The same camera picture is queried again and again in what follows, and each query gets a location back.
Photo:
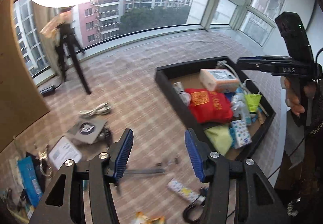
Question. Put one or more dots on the person's right hand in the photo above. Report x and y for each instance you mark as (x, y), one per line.
(294, 99)

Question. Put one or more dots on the white flat card box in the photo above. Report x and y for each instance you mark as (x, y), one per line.
(65, 153)

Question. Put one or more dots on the clear bag with white earphones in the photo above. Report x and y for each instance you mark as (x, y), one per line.
(236, 105)

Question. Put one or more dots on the black plug adapter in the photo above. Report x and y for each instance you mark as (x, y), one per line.
(106, 135)

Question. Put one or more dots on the patterned long packet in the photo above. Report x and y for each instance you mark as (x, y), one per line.
(185, 190)

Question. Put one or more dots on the black power adapter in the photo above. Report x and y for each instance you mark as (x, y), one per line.
(48, 90)

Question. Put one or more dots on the blue and white patterned pack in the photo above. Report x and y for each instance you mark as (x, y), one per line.
(241, 134)

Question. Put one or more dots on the small white carton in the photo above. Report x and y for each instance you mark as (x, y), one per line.
(179, 88)

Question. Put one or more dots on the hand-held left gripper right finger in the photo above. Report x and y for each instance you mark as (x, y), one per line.
(194, 156)

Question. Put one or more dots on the yellow shuttlecock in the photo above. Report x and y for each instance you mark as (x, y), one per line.
(253, 101)

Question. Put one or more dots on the yellow-green cloth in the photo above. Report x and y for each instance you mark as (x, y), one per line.
(219, 139)

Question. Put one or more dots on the grey box with fan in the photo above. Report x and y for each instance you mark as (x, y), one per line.
(87, 129)

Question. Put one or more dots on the black rectangular container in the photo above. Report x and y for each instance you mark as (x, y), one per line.
(176, 103)

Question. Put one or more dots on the blue long box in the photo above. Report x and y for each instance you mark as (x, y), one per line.
(30, 181)

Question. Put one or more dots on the black tripod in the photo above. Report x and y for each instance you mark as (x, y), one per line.
(70, 47)

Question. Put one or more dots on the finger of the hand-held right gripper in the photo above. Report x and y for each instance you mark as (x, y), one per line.
(254, 67)
(257, 58)

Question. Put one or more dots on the red cloth bag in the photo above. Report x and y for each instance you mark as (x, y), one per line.
(210, 105)

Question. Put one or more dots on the orange and white tissue pack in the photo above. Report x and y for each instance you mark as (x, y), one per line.
(219, 80)

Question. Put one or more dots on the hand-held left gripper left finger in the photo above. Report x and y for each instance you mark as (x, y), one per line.
(123, 157)

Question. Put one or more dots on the person's right forearm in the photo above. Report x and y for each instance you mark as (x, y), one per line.
(305, 163)

